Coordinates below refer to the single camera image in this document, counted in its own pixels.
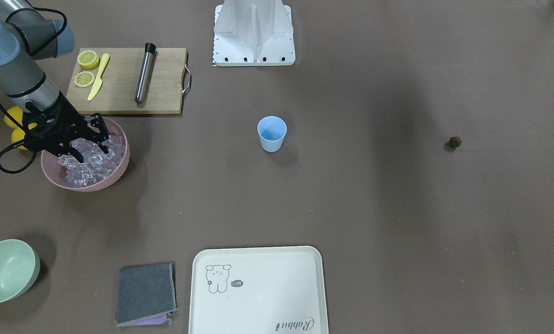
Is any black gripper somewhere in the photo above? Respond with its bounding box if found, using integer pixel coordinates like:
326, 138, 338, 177
22, 93, 109, 163

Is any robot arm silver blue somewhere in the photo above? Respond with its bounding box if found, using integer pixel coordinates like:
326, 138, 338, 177
0, 0, 108, 161

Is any pile of ice cubes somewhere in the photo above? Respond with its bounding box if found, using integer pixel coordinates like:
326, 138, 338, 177
57, 135, 129, 190

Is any light blue plastic cup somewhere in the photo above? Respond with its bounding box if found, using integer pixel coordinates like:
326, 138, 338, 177
257, 116, 287, 153

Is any pink bowl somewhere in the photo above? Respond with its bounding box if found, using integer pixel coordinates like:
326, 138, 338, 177
41, 117, 130, 192

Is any yellow plastic knife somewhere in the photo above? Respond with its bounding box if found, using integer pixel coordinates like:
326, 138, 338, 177
87, 53, 111, 101

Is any wooden cutting board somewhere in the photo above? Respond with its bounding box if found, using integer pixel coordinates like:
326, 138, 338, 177
66, 46, 190, 116

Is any lemon slice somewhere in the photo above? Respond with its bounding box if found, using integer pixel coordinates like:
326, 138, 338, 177
73, 71, 96, 88
76, 50, 100, 70

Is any steel muddler black cap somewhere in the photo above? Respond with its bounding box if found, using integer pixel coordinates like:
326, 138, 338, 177
134, 42, 156, 104

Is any yellow lemon near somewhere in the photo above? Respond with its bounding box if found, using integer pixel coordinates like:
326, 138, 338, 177
11, 122, 37, 150

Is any yellow lemon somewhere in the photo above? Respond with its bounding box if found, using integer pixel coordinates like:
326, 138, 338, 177
4, 106, 23, 129
11, 122, 37, 150

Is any yellow lemon far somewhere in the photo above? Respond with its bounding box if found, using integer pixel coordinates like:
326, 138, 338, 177
4, 106, 23, 129

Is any mint green bowl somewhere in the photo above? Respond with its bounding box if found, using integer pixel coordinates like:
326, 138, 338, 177
0, 239, 41, 303

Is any grey folded cloth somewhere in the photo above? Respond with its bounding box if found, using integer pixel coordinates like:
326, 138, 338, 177
115, 262, 177, 327

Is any cream rabbit tray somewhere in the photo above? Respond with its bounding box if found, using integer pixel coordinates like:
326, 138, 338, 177
188, 245, 329, 334

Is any red strawberry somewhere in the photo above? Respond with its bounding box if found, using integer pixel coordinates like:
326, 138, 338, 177
448, 136, 462, 149

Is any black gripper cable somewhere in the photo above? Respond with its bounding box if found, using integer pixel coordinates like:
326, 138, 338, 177
0, 81, 34, 174

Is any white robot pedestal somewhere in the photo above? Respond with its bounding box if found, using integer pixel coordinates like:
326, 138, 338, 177
212, 0, 296, 66

